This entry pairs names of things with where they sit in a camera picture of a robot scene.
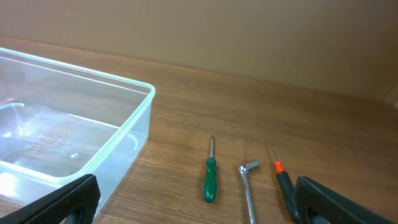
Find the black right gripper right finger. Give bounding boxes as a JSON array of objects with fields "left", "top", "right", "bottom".
[{"left": 295, "top": 176, "right": 394, "bottom": 224}]

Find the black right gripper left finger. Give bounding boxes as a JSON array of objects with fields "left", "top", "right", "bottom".
[{"left": 1, "top": 174, "right": 101, "bottom": 224}]

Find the black red precision screwdriver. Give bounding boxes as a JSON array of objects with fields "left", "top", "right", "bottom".
[{"left": 269, "top": 145, "right": 300, "bottom": 223}]

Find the clear plastic container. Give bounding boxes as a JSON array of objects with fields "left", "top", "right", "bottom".
[{"left": 1, "top": 48, "right": 155, "bottom": 216}]

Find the silver socket wrench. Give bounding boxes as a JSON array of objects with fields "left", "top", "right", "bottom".
[{"left": 238, "top": 161, "right": 259, "bottom": 224}]

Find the green handled screwdriver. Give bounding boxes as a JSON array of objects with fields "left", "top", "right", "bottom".
[{"left": 203, "top": 136, "right": 217, "bottom": 203}]

